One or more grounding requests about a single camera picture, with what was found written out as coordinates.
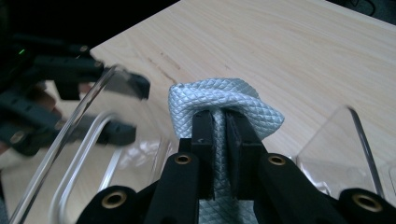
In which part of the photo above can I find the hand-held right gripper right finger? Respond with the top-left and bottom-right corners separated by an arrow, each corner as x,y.
225,108 -> 269,201

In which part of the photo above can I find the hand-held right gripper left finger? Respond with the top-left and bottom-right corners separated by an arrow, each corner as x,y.
178,109 -> 217,201

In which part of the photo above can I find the clear acrylic divided organizer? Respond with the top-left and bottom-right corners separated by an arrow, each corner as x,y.
7,63 -> 396,224

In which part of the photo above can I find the light blue cleaning cloth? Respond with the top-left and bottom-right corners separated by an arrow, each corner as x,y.
167,77 -> 285,224

